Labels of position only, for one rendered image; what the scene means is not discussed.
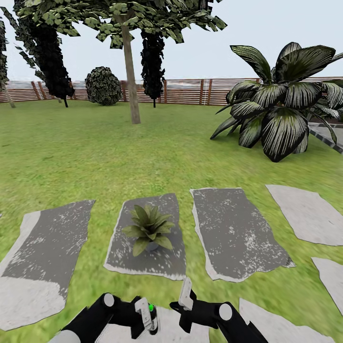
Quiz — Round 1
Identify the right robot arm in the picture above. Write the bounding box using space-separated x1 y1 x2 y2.
169 277 269 343

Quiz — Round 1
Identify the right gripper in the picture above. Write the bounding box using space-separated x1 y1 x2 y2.
169 290 205 333

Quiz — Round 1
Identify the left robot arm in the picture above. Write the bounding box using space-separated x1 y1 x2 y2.
48 293 152 343

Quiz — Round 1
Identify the insectifuge atomizer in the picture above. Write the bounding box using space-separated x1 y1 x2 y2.
149 304 158 335

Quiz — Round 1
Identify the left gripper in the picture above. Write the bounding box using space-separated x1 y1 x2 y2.
119 296 145 339

